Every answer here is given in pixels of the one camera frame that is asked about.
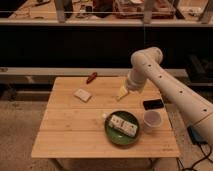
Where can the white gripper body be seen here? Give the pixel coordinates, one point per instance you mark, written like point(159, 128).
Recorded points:
point(135, 82)

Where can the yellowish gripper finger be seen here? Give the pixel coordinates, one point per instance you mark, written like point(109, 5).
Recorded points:
point(123, 91)

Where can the green ceramic bowl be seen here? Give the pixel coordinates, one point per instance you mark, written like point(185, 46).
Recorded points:
point(117, 137)

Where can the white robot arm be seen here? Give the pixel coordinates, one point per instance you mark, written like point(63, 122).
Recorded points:
point(198, 110)

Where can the black smartphone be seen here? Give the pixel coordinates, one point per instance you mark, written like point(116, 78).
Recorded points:
point(153, 104)

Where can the white carton box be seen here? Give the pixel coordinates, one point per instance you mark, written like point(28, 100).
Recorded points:
point(124, 126)

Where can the red-brown sausage toy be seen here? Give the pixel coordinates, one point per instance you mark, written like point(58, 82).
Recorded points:
point(91, 77)

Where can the white plastic cup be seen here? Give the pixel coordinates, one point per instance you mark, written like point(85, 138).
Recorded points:
point(151, 121)

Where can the beige sponge block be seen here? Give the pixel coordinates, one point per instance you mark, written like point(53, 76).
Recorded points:
point(82, 95)

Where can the wooden table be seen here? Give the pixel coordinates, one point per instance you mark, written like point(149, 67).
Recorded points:
point(71, 128)

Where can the background workbench shelf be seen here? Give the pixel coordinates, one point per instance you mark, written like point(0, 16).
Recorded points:
point(107, 13)

